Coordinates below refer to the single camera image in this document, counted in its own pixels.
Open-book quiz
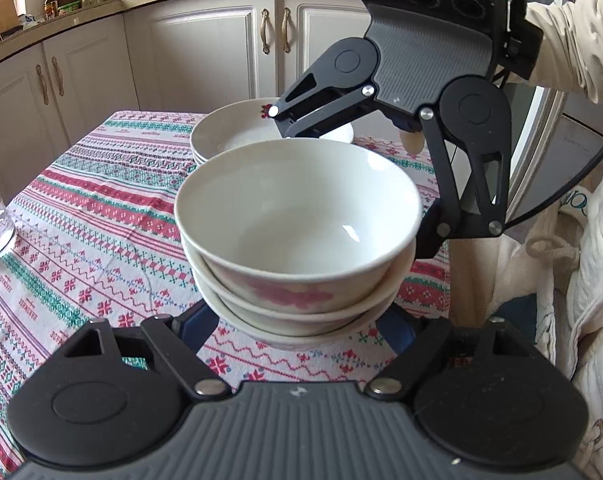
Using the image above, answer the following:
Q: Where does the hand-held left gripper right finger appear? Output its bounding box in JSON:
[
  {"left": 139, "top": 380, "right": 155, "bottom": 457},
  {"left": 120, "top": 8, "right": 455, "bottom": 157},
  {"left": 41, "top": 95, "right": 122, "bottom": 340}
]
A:
[{"left": 364, "top": 305, "right": 536, "bottom": 402}]

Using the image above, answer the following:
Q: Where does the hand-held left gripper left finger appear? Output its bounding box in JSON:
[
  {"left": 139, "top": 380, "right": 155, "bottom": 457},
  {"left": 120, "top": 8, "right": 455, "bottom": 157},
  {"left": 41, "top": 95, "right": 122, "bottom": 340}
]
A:
[{"left": 60, "top": 301, "right": 231, "bottom": 402}]

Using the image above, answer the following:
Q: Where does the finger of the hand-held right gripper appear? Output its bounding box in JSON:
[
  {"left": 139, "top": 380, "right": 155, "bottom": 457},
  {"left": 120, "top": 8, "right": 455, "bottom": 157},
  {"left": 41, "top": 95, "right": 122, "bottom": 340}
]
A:
[
  {"left": 412, "top": 107, "right": 511, "bottom": 261},
  {"left": 270, "top": 59, "right": 378, "bottom": 142}
]

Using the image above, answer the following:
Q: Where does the white bowl pink print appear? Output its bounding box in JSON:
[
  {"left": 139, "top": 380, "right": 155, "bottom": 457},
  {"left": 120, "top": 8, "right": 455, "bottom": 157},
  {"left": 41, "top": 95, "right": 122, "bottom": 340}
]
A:
[
  {"left": 174, "top": 138, "right": 423, "bottom": 309},
  {"left": 182, "top": 237, "right": 417, "bottom": 337},
  {"left": 196, "top": 270, "right": 407, "bottom": 352}
]

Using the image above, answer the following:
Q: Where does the person's right forearm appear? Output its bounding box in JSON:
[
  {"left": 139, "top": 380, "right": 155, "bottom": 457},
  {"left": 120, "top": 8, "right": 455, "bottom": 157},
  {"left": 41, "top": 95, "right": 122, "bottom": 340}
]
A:
[{"left": 524, "top": 0, "right": 603, "bottom": 106}]

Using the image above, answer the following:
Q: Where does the person's right hand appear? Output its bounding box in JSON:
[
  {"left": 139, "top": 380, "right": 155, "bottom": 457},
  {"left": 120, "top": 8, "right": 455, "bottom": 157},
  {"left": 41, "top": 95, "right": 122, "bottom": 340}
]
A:
[{"left": 400, "top": 129, "right": 425, "bottom": 156}]

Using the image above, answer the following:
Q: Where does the dark blue cloth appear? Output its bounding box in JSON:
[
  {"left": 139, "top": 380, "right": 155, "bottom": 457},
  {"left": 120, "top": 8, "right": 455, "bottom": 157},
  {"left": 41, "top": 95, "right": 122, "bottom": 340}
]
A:
[{"left": 489, "top": 294, "right": 543, "bottom": 348}]

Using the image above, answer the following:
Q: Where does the patterned red green tablecloth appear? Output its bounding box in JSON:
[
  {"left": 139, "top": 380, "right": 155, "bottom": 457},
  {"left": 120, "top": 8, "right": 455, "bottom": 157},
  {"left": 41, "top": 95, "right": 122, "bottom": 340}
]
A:
[{"left": 0, "top": 110, "right": 452, "bottom": 480}]

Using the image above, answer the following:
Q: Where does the person's cream jacket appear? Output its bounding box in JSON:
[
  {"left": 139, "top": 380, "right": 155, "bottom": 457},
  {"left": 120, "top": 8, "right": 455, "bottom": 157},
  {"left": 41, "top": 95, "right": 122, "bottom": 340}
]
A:
[{"left": 451, "top": 160, "right": 603, "bottom": 480}]

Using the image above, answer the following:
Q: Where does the kitchen countertop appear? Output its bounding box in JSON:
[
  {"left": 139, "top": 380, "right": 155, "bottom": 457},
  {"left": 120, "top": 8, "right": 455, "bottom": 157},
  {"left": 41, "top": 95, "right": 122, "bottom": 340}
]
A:
[{"left": 0, "top": 0, "right": 362, "bottom": 76}]

